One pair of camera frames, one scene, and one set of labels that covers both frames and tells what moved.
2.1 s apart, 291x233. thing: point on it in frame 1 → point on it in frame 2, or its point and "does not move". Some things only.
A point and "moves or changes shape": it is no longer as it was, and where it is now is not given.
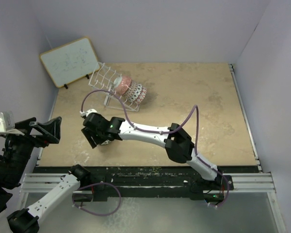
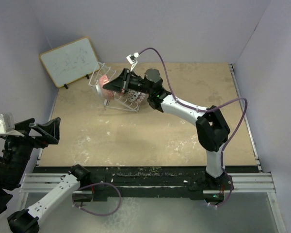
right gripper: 90,137 → 119,84
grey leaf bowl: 106,142 → 106,94
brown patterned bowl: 130,90 does not move
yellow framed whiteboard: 71,61 does not move
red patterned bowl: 141,95 does not move
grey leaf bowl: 117,81 moves or changes shape
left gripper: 50,130 does not move
